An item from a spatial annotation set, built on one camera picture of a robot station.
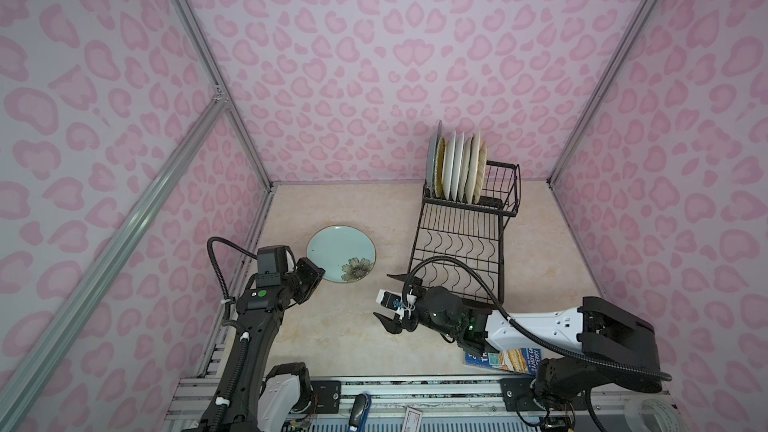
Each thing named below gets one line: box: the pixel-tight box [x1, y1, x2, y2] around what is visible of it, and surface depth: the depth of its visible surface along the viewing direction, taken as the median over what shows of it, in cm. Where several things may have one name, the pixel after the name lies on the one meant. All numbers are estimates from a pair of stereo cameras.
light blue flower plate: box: [306, 225, 377, 283], surface depth 88 cm
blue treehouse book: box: [464, 348, 541, 375], surface depth 78 cm
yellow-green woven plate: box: [434, 137, 447, 197], surface depth 81 cm
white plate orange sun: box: [451, 131, 465, 202], surface depth 77 cm
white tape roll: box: [624, 398, 680, 432], surface depth 71 cm
